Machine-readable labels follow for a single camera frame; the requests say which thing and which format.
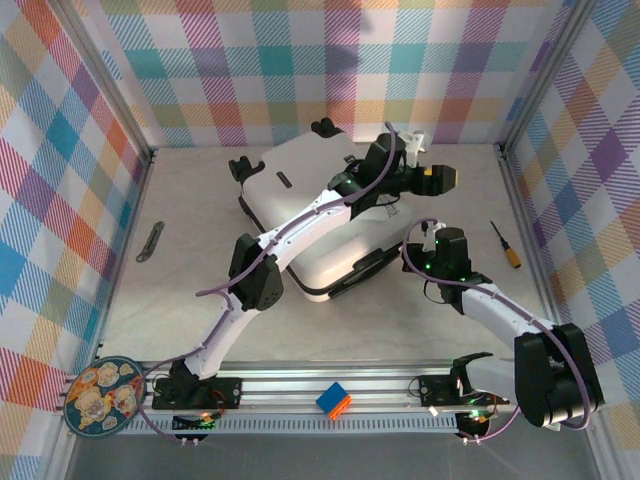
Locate white hard-shell suitcase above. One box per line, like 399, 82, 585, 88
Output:
228, 117, 416, 305

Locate blue orange puzzle cube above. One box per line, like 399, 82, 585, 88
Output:
314, 382, 352, 420

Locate grey metal strip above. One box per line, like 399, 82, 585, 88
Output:
135, 221, 166, 263

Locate round cartoon bear plate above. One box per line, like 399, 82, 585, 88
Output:
63, 355, 146, 440

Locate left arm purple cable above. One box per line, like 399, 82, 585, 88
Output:
139, 122, 406, 444

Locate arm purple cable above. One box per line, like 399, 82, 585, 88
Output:
402, 217, 594, 444
139, 122, 406, 444

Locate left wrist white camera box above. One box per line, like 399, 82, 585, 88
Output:
397, 128, 431, 156

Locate yellow-handled screwdriver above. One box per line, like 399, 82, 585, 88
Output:
489, 220, 521, 271

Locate aluminium side rail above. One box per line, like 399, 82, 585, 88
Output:
92, 147, 159, 361
498, 142, 576, 369

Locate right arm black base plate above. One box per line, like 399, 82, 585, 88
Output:
417, 373, 511, 409

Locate aluminium corner post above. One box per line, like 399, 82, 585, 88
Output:
52, 0, 154, 166
499, 0, 599, 151

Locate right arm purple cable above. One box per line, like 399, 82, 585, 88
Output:
402, 217, 594, 444

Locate aluminium mounting rail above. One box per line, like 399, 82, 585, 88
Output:
62, 359, 609, 416

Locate slotted grey cable duct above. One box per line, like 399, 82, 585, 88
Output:
117, 413, 464, 437

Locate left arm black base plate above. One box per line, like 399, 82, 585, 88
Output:
151, 375, 244, 412

